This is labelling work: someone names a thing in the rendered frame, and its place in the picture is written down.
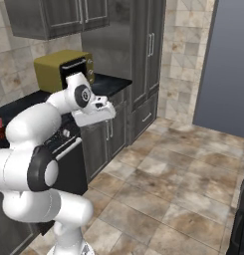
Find silver wall cupboard handle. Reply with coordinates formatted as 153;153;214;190
84;0;90;24

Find olive toaster oven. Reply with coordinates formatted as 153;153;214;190
33;49;97;95

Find silver fridge drawer handle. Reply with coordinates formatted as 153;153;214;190
140;112;153;124

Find steel fridge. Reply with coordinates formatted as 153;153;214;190
80;0;167;146

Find silver fridge door handle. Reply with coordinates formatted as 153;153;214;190
150;32;156;57
146;32;152;58

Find black stove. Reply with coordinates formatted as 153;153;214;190
39;113;90;197

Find grey base cupboard door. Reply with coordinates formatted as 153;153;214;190
80;121;111;183
108;101;128;161

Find silver oven door handle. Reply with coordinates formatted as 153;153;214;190
54;136;84;163

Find grey base cupboard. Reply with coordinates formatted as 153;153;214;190
0;190;40;255

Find silver base cupboard handle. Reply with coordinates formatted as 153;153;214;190
105;120;111;141

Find grey wall cupboard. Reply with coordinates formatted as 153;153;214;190
3;0;111;42

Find black counter unit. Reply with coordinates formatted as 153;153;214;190
225;164;244;255

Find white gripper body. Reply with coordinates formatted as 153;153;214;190
72;101;118;128

